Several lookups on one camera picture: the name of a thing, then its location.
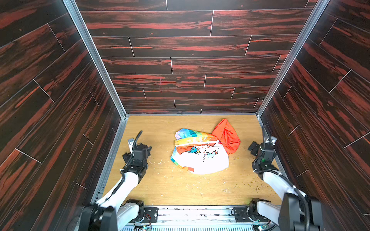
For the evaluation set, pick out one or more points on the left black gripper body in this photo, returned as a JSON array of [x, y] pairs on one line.
[[141, 149]]

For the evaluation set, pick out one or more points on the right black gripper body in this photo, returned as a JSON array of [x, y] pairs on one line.
[[260, 147]]

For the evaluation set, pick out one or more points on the white orange kids jacket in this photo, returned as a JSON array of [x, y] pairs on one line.
[[205, 153]]

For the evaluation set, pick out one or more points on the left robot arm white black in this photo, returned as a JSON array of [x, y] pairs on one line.
[[111, 212]]

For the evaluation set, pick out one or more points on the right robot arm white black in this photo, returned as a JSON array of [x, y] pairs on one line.
[[298, 211]]

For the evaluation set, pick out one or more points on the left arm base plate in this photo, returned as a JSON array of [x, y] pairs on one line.
[[150, 215]]

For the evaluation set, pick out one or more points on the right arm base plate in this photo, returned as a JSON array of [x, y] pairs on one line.
[[241, 214]]

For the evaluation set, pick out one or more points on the aluminium front rail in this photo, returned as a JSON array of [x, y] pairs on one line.
[[210, 218]]

